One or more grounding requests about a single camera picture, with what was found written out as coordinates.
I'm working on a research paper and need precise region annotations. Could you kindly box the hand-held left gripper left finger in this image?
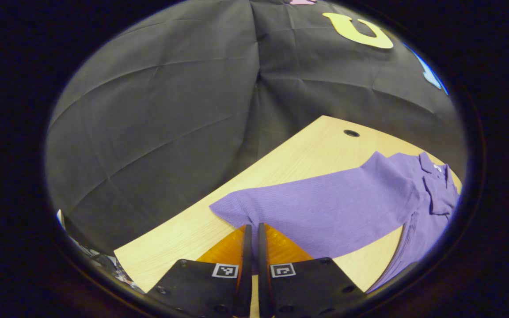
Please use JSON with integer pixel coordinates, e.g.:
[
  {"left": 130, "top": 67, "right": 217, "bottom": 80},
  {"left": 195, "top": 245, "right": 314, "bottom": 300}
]
[{"left": 146, "top": 224, "right": 253, "bottom": 318}]

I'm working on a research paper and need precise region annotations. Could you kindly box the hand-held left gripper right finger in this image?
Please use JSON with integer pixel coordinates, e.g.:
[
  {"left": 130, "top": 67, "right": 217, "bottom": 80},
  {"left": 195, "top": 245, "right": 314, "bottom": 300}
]
[{"left": 258, "top": 222, "right": 366, "bottom": 318}]

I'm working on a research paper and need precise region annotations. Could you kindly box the purple shirt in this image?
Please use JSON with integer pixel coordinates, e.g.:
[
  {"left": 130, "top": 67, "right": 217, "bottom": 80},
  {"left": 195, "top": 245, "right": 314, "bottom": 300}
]
[{"left": 209, "top": 151, "right": 462, "bottom": 294}]

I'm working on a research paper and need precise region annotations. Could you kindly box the black backdrop cloth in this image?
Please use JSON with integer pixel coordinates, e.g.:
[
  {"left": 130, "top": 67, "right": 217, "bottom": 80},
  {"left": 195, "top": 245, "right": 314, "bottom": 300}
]
[{"left": 45, "top": 0, "right": 466, "bottom": 257}]

